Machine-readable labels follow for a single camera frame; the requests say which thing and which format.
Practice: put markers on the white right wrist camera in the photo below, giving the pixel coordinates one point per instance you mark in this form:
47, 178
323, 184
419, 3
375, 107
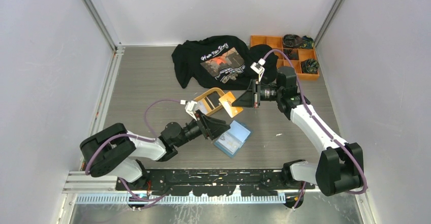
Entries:
258, 68

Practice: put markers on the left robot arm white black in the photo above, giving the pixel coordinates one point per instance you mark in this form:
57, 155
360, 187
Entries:
116, 151

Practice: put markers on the green patterned sock lower right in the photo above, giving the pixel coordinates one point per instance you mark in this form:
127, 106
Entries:
310, 66

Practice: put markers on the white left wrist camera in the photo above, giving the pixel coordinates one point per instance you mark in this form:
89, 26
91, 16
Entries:
190, 108

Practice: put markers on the blue leather card holder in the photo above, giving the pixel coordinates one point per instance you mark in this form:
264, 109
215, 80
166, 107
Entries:
231, 141

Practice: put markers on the dark sock middle compartment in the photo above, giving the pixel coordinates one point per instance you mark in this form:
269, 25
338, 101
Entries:
292, 54

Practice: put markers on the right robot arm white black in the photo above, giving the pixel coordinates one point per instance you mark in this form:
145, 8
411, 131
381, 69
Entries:
340, 168

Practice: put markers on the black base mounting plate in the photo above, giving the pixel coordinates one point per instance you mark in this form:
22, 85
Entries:
215, 182

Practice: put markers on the dark rolled sock top left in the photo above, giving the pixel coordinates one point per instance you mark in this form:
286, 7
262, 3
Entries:
292, 41

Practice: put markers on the orange wooden compartment tray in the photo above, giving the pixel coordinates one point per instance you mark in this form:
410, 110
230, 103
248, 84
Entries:
275, 42

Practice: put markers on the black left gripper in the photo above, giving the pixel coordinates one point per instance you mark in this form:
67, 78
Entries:
213, 128

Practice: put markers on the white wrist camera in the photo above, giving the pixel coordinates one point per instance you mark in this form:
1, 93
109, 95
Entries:
190, 108
258, 68

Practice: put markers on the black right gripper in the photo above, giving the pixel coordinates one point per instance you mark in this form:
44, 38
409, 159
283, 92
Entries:
249, 98

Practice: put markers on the green rolled sock top right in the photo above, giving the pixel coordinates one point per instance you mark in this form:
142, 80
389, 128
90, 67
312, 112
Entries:
307, 42

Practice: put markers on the yellow oval tray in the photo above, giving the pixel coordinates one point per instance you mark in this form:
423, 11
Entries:
203, 99

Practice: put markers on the gold orange card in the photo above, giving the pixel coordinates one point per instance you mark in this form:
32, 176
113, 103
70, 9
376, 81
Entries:
227, 101

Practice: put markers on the black printed t-shirt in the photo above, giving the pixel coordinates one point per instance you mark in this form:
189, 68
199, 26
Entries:
223, 62

